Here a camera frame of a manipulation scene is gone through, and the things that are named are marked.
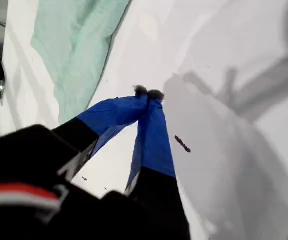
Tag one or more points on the grey post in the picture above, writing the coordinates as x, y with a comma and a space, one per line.
0, 12

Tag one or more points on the dark scrap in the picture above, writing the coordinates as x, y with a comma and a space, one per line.
182, 144

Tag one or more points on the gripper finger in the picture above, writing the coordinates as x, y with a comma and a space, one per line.
113, 110
153, 150

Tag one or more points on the pale green T-shirt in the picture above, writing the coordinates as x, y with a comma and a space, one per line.
71, 37

